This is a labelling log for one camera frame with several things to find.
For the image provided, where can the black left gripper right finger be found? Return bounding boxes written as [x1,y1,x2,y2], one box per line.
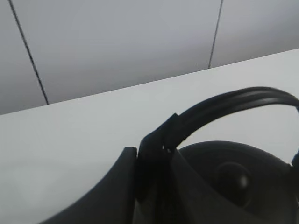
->
[169,149,299,224]

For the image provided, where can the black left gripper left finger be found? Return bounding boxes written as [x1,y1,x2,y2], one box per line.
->
[43,147,137,224]

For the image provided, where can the black round teapot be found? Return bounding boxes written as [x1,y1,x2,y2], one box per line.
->
[133,87,299,224]

